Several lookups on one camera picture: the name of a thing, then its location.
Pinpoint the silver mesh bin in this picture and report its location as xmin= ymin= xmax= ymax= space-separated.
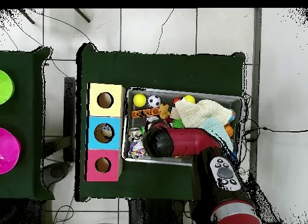
xmin=121 ymin=87 xmax=244 ymax=167

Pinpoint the cream cloth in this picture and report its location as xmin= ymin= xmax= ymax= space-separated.
xmin=173 ymin=98 xmax=233 ymax=128

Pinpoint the orange toy basketball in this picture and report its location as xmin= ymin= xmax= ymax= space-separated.
xmin=224 ymin=124 xmax=235 ymax=137

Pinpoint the black tripod leg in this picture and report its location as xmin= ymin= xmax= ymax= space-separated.
xmin=17 ymin=8 xmax=36 ymax=25
xmin=73 ymin=8 xmax=91 ymax=23

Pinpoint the flat silver can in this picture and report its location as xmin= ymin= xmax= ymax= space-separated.
xmin=146 ymin=116 xmax=161 ymax=126

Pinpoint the yellow-haired toy figure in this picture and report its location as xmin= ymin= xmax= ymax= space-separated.
xmin=158 ymin=103 xmax=171 ymax=120

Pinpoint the small soccer ball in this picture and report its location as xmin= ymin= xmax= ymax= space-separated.
xmin=147 ymin=95 xmax=162 ymax=108

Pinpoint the grey floor cable duct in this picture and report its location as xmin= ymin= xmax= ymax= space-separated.
xmin=249 ymin=8 xmax=262 ymax=176

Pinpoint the green plate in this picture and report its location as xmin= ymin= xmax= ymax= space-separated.
xmin=0 ymin=69 xmax=15 ymax=106

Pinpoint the mint green cloth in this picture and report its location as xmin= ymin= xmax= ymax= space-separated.
xmin=199 ymin=117 xmax=234 ymax=152

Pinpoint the magenta plate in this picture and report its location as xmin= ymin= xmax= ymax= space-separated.
xmin=0 ymin=127 xmax=22 ymax=175

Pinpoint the dark green tablecloth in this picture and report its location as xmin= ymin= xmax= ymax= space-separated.
xmin=75 ymin=42 xmax=247 ymax=202
xmin=0 ymin=46 xmax=56 ymax=202

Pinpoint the black power cable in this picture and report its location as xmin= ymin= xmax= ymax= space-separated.
xmin=242 ymin=126 xmax=308 ymax=136

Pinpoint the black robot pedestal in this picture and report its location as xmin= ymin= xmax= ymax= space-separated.
xmin=128 ymin=198 xmax=186 ymax=224

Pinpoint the wooden three-hole box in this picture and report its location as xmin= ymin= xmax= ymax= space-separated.
xmin=84 ymin=82 xmax=126 ymax=182

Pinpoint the orange toy brick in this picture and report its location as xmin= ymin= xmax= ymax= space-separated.
xmin=131 ymin=107 xmax=161 ymax=119

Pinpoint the small tin can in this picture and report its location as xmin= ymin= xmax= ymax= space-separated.
xmin=128 ymin=127 xmax=144 ymax=142

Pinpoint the colourful candy packet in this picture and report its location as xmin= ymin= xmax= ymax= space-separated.
xmin=128 ymin=141 xmax=147 ymax=160

